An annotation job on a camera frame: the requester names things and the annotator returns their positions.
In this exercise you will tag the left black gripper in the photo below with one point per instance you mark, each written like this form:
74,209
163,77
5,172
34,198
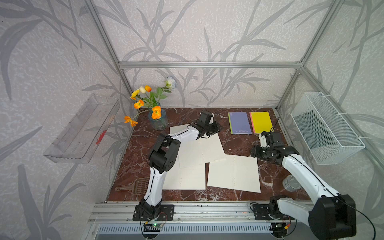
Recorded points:
216,128

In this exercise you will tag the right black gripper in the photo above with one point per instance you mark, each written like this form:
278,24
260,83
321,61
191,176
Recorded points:
255,152

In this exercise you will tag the purple notebook green spine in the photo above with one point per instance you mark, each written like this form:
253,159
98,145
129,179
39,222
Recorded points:
239,123

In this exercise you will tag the yellow notebook pink spine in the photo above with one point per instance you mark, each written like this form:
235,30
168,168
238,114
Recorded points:
261,122

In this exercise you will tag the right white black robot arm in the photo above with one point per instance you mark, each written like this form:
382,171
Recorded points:
333,216

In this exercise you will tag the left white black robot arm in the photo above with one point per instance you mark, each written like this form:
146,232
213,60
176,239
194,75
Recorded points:
163,155

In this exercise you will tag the clear glass cup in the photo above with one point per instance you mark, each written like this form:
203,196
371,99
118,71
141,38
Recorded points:
291,184

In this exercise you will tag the glass vase with flowers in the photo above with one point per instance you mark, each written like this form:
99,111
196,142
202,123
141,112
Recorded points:
148,100

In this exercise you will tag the brown slotted spatula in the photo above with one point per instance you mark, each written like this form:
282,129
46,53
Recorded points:
138,187

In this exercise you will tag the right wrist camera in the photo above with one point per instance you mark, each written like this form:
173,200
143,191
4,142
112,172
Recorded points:
271,140

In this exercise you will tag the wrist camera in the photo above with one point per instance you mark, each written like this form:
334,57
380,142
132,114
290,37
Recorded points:
206,118
271,140

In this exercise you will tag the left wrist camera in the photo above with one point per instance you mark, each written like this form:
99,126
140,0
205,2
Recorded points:
206,118

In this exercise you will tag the white wire mesh basket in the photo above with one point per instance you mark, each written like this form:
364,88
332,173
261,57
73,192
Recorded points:
329,137

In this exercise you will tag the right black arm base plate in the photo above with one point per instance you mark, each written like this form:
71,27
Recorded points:
262,212

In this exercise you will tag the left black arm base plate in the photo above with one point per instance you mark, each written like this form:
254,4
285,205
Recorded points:
161,213

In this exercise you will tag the clear plastic wall tray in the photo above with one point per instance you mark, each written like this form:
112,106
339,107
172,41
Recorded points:
79,140

